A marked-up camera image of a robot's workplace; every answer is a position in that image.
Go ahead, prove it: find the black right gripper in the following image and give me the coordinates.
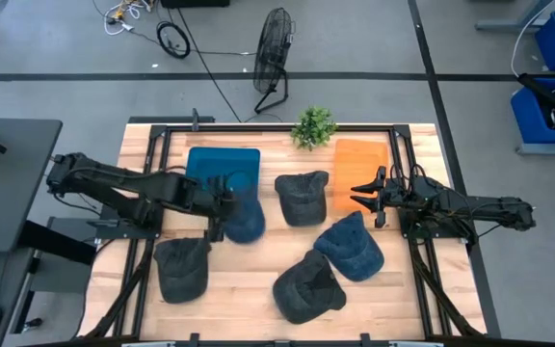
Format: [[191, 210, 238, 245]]
[[349, 165, 407, 215]]

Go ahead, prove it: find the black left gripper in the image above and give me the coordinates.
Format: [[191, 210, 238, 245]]
[[206, 173, 240, 231]]

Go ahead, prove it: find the blue denim cap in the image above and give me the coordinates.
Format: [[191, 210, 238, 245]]
[[223, 171, 267, 245], [312, 210, 385, 283]]

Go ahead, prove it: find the dark grey cap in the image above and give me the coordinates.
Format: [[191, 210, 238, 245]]
[[152, 236, 213, 305], [272, 249, 348, 326], [274, 170, 330, 227]]

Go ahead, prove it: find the orange plastic tray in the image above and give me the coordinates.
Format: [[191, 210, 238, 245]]
[[332, 138, 390, 216]]

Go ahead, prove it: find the blue plastic tray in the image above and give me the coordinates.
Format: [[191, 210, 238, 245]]
[[184, 147, 262, 203]]

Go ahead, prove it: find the small green potted plant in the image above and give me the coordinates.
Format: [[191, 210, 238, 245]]
[[290, 105, 339, 152]]

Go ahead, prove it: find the black bar behind table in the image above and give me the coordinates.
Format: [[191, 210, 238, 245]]
[[127, 115, 216, 125]]

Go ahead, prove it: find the black floor fan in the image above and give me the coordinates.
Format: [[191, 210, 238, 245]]
[[251, 7, 297, 116]]

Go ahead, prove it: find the large blue storage bin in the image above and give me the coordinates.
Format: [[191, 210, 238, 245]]
[[510, 76, 555, 146]]

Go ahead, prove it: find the black box on floor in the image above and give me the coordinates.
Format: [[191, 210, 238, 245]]
[[160, 0, 231, 10]]

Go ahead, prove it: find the black bar over bin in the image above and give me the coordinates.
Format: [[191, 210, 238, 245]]
[[516, 71, 555, 121]]

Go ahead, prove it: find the grey metal table leg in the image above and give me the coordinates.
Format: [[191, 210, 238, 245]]
[[474, 0, 555, 33]]

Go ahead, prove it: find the dark grey desk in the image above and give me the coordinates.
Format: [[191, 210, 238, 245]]
[[0, 118, 65, 254]]

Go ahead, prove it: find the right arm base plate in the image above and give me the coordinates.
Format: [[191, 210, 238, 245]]
[[397, 201, 476, 241]]

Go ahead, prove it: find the black aluminium table frame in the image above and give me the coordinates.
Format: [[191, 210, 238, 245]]
[[79, 122, 489, 339]]

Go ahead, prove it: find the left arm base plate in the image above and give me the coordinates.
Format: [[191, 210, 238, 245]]
[[87, 204, 163, 241]]

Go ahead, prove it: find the long black floor cable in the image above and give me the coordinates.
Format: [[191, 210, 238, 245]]
[[169, 0, 245, 124]]

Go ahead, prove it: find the coiled black cable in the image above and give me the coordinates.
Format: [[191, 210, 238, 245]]
[[155, 20, 192, 60]]

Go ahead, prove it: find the white and yellow cable bundle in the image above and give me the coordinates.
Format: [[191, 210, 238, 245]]
[[92, 0, 156, 38]]

